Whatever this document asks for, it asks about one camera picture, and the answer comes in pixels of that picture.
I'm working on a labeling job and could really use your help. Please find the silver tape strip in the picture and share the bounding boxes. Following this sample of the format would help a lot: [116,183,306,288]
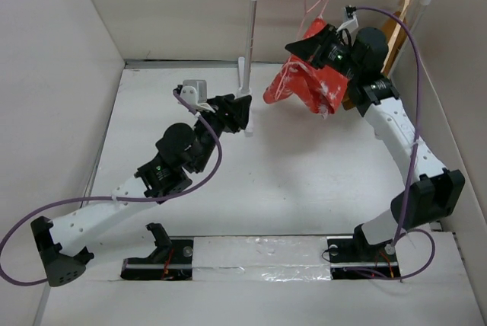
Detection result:
[192,236,332,282]

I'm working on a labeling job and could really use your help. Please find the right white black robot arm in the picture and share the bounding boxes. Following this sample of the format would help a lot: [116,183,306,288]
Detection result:
[285,24,465,263]

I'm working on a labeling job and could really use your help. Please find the pink wire hanger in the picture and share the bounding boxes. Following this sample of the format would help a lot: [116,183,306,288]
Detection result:
[273,0,330,104]

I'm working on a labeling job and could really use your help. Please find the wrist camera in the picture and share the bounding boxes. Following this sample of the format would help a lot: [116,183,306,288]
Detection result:
[337,5,358,33]
[176,79,215,113]

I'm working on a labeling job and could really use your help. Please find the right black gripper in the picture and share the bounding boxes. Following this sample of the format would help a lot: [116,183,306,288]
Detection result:
[285,24,361,81]

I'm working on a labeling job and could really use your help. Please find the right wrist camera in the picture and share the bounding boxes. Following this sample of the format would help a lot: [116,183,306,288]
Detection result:
[337,5,358,33]

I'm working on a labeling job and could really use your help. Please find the white metal clothes rack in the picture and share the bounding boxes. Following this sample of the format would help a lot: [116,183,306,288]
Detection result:
[236,0,441,139]

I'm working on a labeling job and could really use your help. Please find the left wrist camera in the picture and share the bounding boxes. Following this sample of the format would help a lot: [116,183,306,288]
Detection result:
[176,79,215,113]

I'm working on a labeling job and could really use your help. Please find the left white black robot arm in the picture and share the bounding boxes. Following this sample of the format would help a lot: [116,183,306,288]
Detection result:
[30,90,252,287]

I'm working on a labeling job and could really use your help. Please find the brown trousers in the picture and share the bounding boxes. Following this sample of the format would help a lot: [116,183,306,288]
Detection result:
[342,18,406,114]

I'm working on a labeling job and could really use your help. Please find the beige wooden hanger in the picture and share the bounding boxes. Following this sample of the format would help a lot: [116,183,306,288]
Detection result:
[381,0,415,76]

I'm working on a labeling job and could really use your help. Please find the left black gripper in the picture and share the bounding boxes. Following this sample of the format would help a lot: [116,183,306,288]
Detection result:
[192,94,249,174]

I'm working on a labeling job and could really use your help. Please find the red white patterned trousers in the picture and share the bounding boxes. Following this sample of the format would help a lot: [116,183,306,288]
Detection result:
[263,18,351,120]

